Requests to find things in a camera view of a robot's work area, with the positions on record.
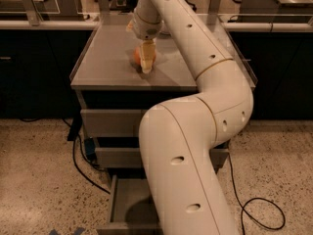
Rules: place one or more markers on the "steel table back left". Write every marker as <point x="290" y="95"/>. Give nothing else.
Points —
<point x="45" y="10"/>

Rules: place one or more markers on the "grey metal drawer cabinet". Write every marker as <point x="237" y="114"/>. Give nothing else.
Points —
<point x="111" y="80"/>

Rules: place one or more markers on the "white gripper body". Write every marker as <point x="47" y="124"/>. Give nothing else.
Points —
<point x="147" y="30"/>

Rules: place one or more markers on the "grey top drawer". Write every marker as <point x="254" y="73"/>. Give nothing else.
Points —
<point x="112" y="123"/>

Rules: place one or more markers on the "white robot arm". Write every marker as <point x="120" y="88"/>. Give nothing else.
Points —
<point x="176" y="136"/>

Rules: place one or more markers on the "orange fruit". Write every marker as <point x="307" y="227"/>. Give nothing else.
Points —
<point x="136" y="57"/>

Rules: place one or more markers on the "grey open bottom drawer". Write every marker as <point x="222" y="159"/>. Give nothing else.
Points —
<point x="131" y="209"/>

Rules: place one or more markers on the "white counter rail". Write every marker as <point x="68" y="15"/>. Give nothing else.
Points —
<point x="218" y="26"/>

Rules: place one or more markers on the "blue power box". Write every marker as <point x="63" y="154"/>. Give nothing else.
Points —
<point x="89" y="146"/>

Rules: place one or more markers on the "grey middle drawer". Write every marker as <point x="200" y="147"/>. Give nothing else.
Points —
<point x="131" y="158"/>

